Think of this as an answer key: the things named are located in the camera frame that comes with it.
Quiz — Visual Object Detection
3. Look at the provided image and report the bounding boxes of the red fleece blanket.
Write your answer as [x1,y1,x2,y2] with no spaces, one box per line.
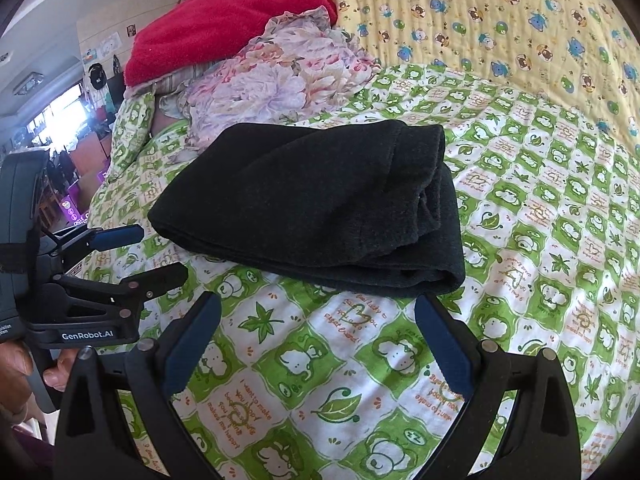
[124,0,339,89]

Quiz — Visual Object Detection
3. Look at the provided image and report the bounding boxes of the purple garment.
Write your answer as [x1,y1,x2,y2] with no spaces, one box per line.
[15,432,57,480]

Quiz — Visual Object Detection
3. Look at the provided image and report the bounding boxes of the floral ruffled cloth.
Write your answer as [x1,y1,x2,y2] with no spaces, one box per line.
[125,10,385,154]

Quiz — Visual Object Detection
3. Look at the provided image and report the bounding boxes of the purple printed box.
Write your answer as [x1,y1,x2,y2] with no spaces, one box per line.
[59,180,95,233]

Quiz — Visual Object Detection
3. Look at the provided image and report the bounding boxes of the green printed pillow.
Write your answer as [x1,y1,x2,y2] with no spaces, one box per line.
[109,92,157,173]

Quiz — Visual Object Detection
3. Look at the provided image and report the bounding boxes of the person's left hand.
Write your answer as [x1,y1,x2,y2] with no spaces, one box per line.
[0,341,81,423]

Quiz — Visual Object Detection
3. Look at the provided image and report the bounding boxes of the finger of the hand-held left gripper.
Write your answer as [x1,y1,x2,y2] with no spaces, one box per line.
[47,224,146,267]
[52,261,189,322]

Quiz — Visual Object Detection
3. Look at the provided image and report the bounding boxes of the black pants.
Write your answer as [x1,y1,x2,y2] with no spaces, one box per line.
[147,121,467,299]

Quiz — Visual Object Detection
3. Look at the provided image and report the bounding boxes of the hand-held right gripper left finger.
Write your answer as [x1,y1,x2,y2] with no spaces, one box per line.
[52,290,223,480]

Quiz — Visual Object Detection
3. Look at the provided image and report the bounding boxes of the ceiling lamp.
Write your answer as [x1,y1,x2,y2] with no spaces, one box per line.
[12,72,46,97]

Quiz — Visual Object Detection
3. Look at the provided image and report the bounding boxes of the yellow printed blanket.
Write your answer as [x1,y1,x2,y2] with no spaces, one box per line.
[315,0,640,161]

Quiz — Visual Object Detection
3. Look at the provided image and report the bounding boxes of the green printed bed sheet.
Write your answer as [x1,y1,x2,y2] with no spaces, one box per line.
[75,62,640,480]

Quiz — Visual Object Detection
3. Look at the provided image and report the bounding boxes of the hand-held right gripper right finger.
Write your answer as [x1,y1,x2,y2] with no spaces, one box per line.
[413,293,582,480]

